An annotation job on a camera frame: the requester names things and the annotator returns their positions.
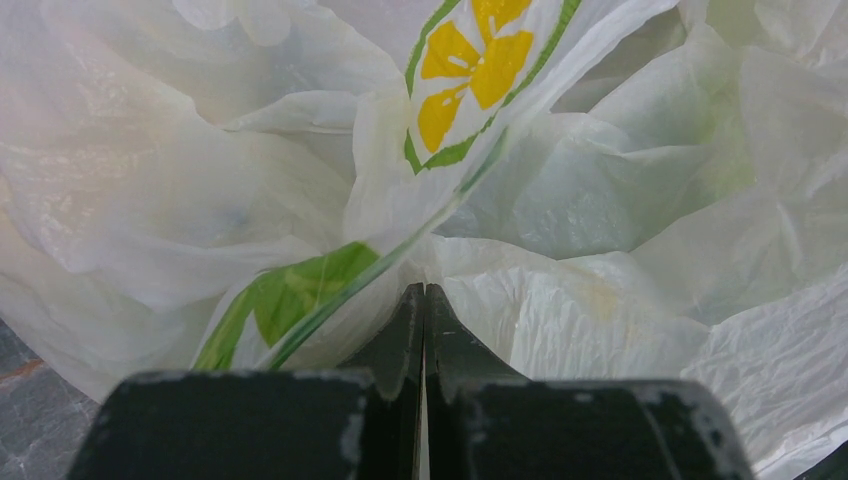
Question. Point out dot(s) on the white plastic bag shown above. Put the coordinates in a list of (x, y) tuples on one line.
[(605, 189)]

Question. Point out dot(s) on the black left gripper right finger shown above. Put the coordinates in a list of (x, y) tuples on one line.
[(487, 421)]

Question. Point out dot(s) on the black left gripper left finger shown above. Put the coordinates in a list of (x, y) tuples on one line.
[(360, 420)]

